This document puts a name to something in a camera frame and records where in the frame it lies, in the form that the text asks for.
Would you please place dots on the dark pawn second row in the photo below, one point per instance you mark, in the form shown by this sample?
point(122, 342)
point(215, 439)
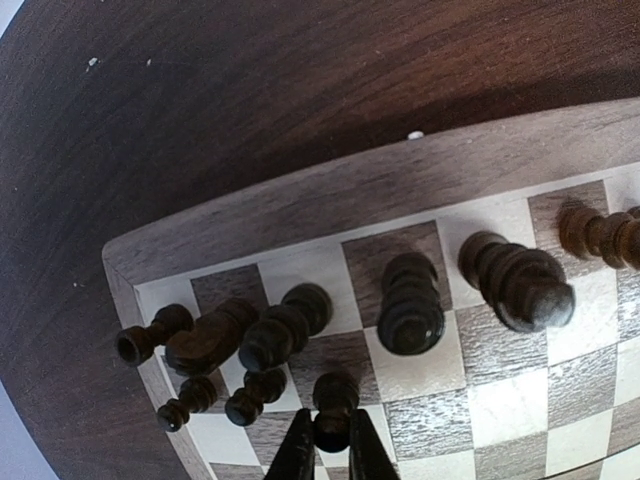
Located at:
point(196, 395)
point(259, 388)

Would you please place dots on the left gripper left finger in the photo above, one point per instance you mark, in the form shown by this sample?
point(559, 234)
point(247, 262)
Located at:
point(295, 458)

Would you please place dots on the dark pawn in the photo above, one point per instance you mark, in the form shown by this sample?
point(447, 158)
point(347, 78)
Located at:
point(335, 395)

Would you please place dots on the dark chess piece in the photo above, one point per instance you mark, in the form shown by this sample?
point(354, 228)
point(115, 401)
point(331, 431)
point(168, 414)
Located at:
point(214, 338)
point(411, 319)
point(284, 329)

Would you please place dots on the dark rook board corner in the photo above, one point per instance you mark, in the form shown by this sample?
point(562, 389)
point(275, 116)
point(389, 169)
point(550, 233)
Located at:
point(136, 344)

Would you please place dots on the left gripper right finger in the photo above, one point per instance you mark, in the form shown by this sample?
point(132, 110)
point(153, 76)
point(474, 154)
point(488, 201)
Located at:
point(368, 459)

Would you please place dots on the brown chess piece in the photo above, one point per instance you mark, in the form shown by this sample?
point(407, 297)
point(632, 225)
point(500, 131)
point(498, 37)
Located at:
point(587, 234)

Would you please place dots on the wooden chessboard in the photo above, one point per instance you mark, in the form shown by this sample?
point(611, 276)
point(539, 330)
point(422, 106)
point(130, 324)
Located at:
point(483, 403)

